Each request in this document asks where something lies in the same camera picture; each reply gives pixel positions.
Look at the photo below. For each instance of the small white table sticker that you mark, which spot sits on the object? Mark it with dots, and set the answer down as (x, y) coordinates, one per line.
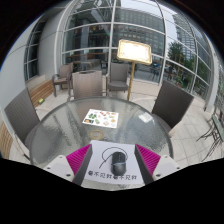
(145, 117)

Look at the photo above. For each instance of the colourful picture menu card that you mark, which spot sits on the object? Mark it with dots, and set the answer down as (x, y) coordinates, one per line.
(100, 118)

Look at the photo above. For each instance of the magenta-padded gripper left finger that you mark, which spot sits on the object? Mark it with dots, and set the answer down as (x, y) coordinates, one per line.
(78, 159)

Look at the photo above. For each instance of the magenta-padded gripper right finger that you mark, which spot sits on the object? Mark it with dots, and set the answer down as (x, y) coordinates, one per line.
(148, 160)

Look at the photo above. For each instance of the dark metal folding table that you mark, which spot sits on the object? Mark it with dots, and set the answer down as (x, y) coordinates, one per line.
(216, 126)

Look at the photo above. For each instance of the black computer mouse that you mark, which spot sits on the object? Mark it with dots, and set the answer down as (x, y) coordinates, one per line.
(118, 164)

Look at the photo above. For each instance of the gold lit menu stand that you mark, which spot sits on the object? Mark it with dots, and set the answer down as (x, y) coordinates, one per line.
(134, 51)

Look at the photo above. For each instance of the white printed mouse pad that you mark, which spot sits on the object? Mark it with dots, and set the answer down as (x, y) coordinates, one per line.
(100, 148)

